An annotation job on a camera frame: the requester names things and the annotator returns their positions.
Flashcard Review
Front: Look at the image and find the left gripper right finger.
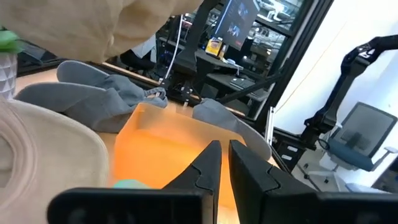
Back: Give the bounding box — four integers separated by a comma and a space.
228, 139, 398, 224

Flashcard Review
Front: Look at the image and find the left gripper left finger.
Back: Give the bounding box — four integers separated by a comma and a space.
46, 139, 223, 224

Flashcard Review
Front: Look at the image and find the beige baseball cap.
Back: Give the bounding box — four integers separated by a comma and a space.
0, 0, 205, 64
0, 96, 110, 224

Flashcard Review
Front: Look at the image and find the orange plastic tray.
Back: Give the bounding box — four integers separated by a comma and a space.
113, 102, 249, 215

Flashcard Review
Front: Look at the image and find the green plastic tray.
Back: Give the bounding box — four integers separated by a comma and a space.
111, 179, 153, 190

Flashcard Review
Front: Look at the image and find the black keyboard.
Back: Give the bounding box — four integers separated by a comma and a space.
229, 77, 257, 91

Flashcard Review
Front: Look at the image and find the blue grey office chair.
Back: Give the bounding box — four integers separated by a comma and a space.
303, 101, 398, 192

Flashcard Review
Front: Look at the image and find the black desk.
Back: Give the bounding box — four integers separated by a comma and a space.
157, 35, 271, 103

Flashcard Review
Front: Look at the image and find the small yellow box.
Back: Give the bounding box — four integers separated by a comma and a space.
205, 36, 224, 57

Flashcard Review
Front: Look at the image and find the person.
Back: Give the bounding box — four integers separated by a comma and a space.
119, 34, 158, 71

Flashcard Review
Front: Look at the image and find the black monitor stand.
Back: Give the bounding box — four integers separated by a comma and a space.
174, 0, 220, 74

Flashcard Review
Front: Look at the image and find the black computer monitor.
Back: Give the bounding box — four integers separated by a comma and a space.
212, 0, 261, 51

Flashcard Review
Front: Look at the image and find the potted green succulent plant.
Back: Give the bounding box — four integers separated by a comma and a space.
0, 27, 24, 100

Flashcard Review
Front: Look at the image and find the white hanging cable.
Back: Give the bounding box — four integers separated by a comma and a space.
164, 14, 184, 82

